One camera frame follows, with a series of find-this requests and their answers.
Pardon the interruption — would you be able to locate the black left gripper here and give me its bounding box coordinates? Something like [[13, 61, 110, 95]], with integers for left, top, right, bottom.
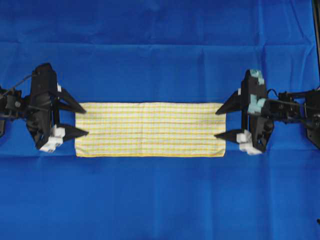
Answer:
[[26, 62, 89, 153]]

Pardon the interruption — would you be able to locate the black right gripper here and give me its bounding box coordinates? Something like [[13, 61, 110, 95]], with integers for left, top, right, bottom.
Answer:
[[214, 69, 274, 155]]

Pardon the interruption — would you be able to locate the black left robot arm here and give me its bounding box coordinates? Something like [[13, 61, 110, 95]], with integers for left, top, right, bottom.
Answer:
[[0, 62, 88, 153]]

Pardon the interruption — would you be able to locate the black cable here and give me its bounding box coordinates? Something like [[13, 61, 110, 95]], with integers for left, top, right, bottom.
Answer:
[[0, 73, 35, 97]]

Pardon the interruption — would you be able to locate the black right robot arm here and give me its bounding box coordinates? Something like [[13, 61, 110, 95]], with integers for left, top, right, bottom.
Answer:
[[215, 69, 320, 155]]

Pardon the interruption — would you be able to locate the blue table cloth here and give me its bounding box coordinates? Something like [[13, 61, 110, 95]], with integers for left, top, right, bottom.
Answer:
[[0, 0, 320, 240]]

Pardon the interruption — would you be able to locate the yellow checked towel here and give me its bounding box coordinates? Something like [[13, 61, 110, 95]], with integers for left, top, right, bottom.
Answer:
[[74, 102, 226, 158]]

